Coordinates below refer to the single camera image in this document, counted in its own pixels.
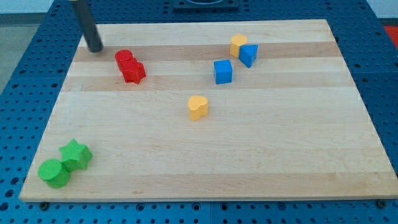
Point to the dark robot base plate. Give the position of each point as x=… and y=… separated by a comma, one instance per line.
x=183, y=5

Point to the red cylinder block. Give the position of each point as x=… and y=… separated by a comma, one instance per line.
x=124, y=59

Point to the blue cube block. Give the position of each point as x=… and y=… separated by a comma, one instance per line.
x=223, y=71

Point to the red star block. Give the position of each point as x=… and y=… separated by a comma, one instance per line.
x=133, y=72

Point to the yellow hexagon block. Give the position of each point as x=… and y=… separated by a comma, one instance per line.
x=236, y=42

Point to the yellow heart block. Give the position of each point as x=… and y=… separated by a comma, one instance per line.
x=198, y=107

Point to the green cylinder block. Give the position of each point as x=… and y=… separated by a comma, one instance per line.
x=54, y=173

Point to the green star block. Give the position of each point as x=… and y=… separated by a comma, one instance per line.
x=75, y=156

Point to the light wooden board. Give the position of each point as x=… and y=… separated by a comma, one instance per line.
x=291, y=127

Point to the blue triangular prism block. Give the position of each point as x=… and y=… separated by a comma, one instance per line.
x=248, y=54

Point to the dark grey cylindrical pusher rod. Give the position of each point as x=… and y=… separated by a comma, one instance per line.
x=87, y=24

